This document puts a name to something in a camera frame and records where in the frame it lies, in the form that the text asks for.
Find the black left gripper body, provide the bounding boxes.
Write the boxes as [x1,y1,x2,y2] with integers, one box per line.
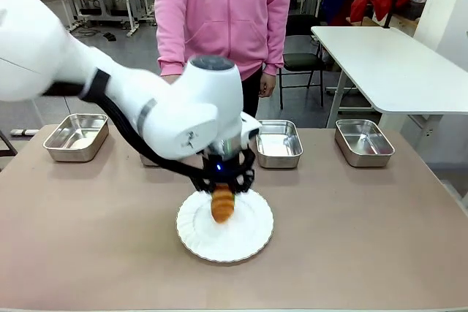
[202,150,256,185]

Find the golden brown croissant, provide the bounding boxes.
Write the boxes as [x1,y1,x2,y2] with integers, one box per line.
[211,183,235,224]

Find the person's right forearm pink sleeve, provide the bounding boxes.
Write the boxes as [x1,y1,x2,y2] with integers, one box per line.
[155,8,188,77]

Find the person's left forearm pink sleeve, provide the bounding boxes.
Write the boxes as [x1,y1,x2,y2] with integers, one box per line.
[260,8,294,77]

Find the rectangular steel container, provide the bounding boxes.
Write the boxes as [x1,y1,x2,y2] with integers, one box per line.
[334,118,396,168]
[140,153,162,168]
[42,113,110,163]
[254,119,304,170]

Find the person's left hand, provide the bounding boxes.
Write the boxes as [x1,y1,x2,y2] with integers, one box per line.
[257,69,276,99]

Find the white fluted paper plate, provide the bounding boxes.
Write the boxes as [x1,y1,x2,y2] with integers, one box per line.
[175,189,275,263]

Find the black trousers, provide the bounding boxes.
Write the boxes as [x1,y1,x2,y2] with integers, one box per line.
[240,69,265,121]

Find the black office chair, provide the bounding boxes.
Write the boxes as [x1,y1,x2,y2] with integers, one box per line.
[279,14,327,110]

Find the person in pink hoodie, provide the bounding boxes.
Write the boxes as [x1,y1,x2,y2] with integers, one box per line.
[154,0,294,81]

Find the white top table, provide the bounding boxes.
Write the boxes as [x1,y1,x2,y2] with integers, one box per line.
[310,26,468,138]

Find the black arm cable sleeve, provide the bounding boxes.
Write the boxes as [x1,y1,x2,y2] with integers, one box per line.
[42,69,208,186]

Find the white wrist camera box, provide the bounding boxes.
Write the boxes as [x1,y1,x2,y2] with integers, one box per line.
[239,111,263,144]

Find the dark wire basket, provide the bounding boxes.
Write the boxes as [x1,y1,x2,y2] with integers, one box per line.
[401,0,427,21]

